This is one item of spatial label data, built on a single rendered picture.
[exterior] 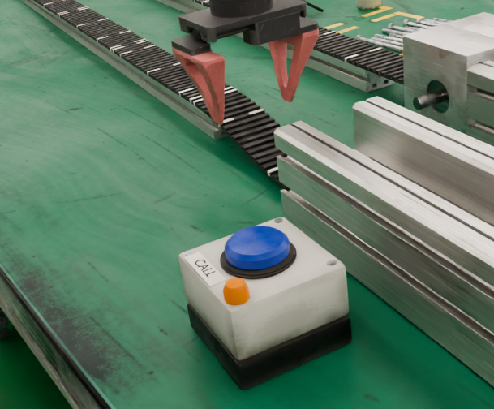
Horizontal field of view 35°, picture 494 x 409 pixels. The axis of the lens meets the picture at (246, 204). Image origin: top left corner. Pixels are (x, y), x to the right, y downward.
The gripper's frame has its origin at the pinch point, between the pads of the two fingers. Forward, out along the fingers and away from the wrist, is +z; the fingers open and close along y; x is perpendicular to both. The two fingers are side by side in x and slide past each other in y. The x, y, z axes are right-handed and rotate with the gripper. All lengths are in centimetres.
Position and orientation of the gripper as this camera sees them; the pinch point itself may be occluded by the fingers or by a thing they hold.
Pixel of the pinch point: (252, 103)
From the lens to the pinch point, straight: 75.5
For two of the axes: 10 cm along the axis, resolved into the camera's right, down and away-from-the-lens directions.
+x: -5.0, -3.6, 7.9
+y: 8.6, -3.2, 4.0
